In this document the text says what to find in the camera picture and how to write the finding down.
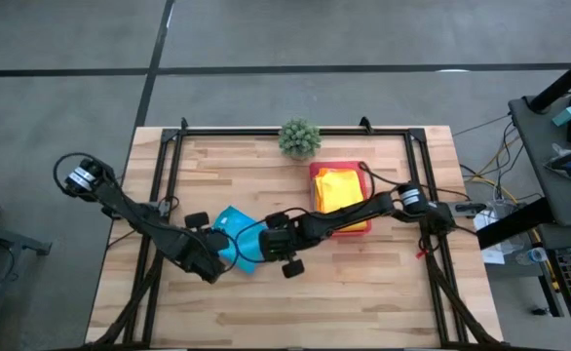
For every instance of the workbench with grey legs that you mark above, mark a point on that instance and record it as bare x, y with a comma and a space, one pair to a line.
8, 239

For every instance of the teal box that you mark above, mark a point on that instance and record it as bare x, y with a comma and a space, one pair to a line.
565, 116

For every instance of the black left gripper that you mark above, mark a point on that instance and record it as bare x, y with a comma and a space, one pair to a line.
193, 253

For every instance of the white paper sheet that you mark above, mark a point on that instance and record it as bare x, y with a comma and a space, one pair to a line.
490, 234

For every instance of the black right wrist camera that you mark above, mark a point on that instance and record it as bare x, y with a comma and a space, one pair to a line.
277, 220

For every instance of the yellow microfiber towel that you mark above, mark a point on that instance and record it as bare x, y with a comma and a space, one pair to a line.
339, 190

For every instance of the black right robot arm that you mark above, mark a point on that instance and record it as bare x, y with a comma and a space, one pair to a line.
363, 212

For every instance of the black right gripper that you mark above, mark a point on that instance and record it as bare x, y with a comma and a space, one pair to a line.
280, 241

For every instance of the black diagonal post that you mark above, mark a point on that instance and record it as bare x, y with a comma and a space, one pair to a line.
563, 80

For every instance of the black support beam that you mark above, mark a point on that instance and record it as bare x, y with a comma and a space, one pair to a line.
514, 224

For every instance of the potted succulent plant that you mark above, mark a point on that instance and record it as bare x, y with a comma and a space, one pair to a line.
299, 139

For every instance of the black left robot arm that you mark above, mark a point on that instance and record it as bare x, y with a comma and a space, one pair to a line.
129, 209

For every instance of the clear plastic bottle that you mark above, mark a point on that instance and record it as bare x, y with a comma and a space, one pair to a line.
533, 255

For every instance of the blue microfiber towel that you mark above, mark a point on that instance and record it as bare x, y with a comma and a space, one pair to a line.
246, 229

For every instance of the pink plastic bin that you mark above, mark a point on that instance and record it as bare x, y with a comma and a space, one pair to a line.
367, 195

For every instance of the dark grey desk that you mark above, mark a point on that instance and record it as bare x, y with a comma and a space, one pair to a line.
548, 161
570, 322

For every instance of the black aluminium table frame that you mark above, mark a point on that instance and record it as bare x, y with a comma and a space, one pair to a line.
290, 132

